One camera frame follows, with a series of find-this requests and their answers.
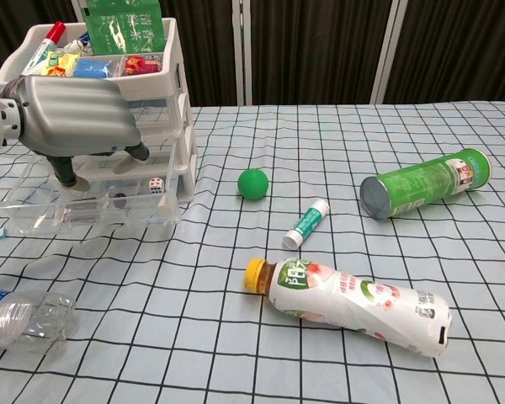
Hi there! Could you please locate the red cartoon packet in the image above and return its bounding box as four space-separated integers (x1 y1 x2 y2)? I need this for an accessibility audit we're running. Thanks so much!
121 53 164 76

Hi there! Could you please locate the green white glue stick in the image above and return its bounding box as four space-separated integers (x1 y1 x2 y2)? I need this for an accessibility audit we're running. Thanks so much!
282 198 330 249

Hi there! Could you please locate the green foam ball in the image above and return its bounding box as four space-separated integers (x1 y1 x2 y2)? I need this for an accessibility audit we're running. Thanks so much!
237 167 270 201

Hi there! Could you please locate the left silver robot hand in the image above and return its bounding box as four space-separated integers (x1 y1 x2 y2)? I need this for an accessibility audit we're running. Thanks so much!
14 75 149 192

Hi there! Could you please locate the green tea packet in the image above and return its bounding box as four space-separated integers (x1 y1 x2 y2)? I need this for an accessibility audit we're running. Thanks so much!
85 11 168 56
86 0 162 17

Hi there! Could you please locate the yellow lion cartoon packet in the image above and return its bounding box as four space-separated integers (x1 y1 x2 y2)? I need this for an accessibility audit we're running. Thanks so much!
41 50 80 79

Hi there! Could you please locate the clear blue-label water bottle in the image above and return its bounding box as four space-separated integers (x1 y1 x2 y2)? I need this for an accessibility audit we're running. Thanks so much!
0 288 79 350

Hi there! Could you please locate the yellow-capped tea bottle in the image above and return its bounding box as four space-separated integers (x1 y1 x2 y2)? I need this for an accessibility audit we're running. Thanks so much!
243 257 453 359

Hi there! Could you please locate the green chip can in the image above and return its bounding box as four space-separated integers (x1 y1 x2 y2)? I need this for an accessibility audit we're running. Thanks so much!
359 147 492 221

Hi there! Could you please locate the blue-capped white marker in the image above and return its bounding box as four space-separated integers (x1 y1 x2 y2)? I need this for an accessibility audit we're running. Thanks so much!
62 31 92 56

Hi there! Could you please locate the red-capped whiteboard marker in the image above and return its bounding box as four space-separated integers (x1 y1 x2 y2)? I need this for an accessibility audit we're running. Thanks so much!
23 20 67 77

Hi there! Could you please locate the black folding screen white frame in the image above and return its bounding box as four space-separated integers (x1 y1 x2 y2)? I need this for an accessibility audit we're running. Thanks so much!
0 0 505 121

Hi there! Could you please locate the blue checkered tablecloth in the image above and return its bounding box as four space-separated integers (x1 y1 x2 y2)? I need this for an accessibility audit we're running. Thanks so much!
0 99 505 404

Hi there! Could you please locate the white plastic drawer organizer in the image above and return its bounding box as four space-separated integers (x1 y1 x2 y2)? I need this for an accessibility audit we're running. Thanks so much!
0 17 199 207

